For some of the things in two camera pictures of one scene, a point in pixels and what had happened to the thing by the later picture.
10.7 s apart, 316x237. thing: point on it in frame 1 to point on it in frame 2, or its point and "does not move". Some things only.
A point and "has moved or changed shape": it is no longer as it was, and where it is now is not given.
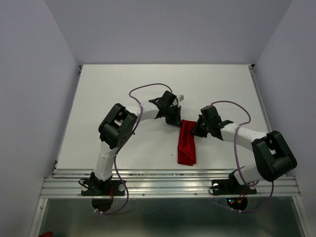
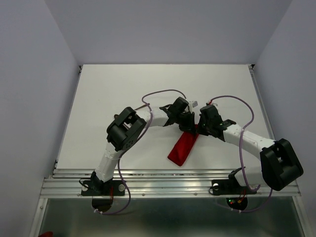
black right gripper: [196, 131] does not move
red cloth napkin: [186, 143] has moved or changed shape
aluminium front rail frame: [160, 183] does not move
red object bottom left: [47, 234] does not move
